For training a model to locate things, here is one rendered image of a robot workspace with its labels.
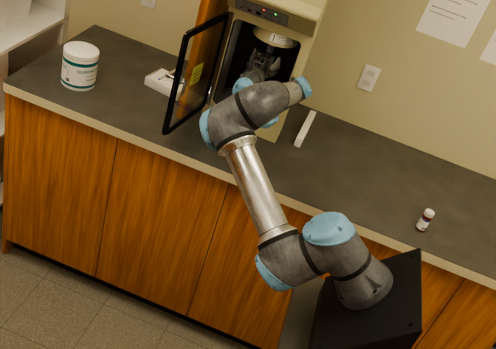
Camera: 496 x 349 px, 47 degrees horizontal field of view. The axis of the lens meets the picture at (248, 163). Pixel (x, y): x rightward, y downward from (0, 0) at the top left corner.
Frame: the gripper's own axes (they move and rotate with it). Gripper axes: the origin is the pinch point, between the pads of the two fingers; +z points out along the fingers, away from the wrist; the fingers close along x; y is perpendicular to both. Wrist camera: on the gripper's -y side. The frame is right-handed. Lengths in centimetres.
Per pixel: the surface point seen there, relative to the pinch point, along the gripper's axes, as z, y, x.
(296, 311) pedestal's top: -87, -28, -40
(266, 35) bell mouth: -6.3, 12.5, 1.9
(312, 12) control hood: -16.5, 29.4, -11.9
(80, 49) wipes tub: -21, -13, 66
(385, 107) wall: 34, -16, -52
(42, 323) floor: -61, -121, 50
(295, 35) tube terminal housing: -8.8, 17.0, -8.3
